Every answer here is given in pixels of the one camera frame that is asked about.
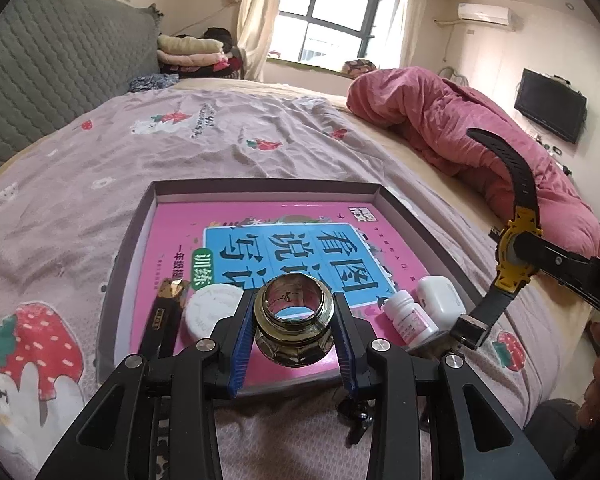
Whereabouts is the cream curtain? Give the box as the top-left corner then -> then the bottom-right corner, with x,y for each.
235,0 -> 293,81
375,0 -> 433,71

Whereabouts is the pink blue book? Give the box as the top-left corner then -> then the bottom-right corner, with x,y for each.
139,201 -> 426,388

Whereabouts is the white ribbed bottle cap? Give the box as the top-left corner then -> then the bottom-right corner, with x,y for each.
182,284 -> 246,343

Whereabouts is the black wall television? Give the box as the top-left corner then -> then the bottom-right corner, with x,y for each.
514,68 -> 588,145

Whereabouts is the cream folded blanket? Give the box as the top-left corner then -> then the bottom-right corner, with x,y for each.
157,34 -> 224,56

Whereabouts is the grey cardboard box tray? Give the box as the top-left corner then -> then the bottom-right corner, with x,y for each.
96,178 -> 483,401

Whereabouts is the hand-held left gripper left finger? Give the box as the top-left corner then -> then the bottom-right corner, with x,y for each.
35,291 -> 257,480

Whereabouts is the blue patterned cloth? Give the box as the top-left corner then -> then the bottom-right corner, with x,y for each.
127,73 -> 180,93

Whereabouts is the brass pipe fitting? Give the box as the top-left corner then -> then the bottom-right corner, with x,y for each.
252,275 -> 337,368

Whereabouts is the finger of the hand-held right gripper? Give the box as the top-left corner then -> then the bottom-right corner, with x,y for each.
512,234 -> 595,283

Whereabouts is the person's dark trouser leg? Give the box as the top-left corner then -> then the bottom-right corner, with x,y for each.
525,399 -> 600,480

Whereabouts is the strawberry printed bed sheet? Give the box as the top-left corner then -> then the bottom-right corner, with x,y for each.
0,87 -> 571,480

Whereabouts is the white air conditioner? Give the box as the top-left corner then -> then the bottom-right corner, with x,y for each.
457,2 -> 512,26

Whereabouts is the floral cushion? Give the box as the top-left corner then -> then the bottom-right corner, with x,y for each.
343,59 -> 378,78

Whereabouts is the grey quilted headboard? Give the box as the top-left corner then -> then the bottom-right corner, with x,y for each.
0,0 -> 163,186

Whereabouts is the dark folded cloth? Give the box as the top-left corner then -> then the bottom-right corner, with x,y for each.
160,62 -> 243,81

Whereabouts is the window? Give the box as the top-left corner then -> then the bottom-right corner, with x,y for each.
267,0 -> 391,68

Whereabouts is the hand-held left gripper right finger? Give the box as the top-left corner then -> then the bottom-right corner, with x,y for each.
332,292 -> 556,480

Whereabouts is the white pink-label medicine bottle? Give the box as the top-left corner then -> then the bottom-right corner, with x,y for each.
384,296 -> 440,351

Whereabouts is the white earbuds case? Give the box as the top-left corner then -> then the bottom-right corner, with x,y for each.
416,277 -> 467,333

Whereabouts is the black gold lighter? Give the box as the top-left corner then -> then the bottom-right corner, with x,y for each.
139,277 -> 187,361

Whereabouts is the pink quilt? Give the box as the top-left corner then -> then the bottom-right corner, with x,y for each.
346,66 -> 600,261

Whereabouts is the black yellow wrist watch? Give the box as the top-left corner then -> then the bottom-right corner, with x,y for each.
450,128 -> 543,351

